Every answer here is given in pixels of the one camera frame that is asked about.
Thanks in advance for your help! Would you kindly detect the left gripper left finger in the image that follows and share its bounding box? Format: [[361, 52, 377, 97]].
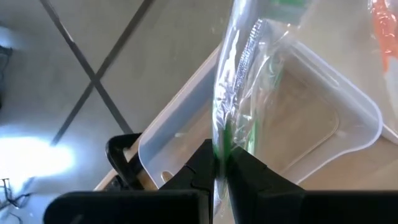
[[43, 138, 216, 224]]

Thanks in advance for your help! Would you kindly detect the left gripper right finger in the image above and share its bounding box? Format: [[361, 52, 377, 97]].
[[228, 145, 398, 224]]

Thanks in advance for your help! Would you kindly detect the green toothbrush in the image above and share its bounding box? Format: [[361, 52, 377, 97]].
[[211, 0, 312, 224]]

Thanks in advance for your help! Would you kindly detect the orange toothbrush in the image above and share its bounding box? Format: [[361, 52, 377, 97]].
[[369, 0, 398, 73]]

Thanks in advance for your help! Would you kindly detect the clear plastic bin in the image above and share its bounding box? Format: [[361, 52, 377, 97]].
[[137, 39, 384, 190]]

